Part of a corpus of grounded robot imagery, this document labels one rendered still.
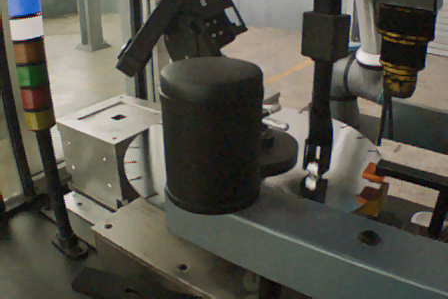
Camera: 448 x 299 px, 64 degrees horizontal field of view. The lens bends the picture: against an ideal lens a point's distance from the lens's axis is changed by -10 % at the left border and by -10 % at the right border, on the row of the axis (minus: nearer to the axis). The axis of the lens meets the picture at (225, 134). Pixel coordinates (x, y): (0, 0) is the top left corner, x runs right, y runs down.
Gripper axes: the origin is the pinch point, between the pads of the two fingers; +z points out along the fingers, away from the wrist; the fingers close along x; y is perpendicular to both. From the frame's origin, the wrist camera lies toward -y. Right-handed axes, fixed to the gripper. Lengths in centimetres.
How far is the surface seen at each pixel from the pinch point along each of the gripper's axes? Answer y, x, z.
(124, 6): 11.6, 32.5, -28.4
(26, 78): -17.8, 10.7, -17.4
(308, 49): 5.7, -12.6, -3.2
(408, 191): 142, 88, 100
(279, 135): 4.8, -2.0, 5.4
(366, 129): 57, 27, 26
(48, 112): -16.7, 13.1, -12.3
